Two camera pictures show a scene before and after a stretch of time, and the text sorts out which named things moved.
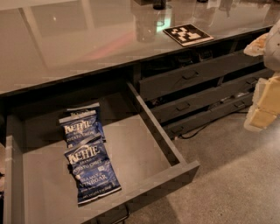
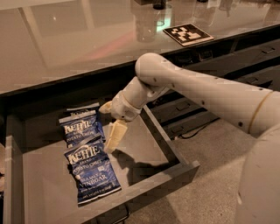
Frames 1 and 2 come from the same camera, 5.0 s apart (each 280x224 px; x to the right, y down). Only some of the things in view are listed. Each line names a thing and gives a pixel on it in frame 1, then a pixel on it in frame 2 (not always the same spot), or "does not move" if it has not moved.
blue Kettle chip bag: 93,171 does not move
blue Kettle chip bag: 94,107 does not move
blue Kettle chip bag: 82,127 does not move
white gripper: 273,48 -> 124,107
